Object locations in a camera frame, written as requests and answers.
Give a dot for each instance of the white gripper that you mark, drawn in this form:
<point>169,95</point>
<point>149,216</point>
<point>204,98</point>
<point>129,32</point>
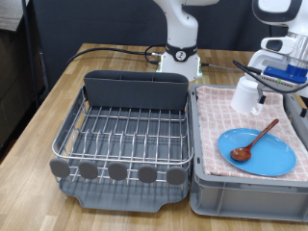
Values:
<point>260,61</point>

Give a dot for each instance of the blue plate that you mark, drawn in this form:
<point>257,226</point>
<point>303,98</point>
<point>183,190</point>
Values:
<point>269,157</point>

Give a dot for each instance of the brown wooden spoon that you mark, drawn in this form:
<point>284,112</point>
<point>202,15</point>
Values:
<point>240,154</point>

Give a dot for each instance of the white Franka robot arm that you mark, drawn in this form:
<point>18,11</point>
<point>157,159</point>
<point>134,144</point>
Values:
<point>179,29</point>

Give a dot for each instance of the white mug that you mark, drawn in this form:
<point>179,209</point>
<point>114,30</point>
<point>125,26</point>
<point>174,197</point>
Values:
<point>243,96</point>

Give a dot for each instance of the pink checkered cloth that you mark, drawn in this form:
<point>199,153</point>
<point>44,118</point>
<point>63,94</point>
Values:
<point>218,122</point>

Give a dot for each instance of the grey plastic crate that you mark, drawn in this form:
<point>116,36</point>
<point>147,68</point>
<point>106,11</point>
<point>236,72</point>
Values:
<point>243,199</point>

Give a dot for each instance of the dark grey cutlery holder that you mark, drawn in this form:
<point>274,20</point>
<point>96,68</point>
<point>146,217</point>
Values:
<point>134,91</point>

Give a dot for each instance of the grey plastic drain tray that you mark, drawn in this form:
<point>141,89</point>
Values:
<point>122,199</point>

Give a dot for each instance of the black metal pole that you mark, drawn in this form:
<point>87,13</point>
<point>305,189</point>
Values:
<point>30,48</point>

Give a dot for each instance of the dark cabinet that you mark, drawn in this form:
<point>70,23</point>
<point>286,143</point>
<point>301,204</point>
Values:
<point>12,89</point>

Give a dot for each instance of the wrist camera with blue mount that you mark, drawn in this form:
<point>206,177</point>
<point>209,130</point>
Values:
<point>285,74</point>

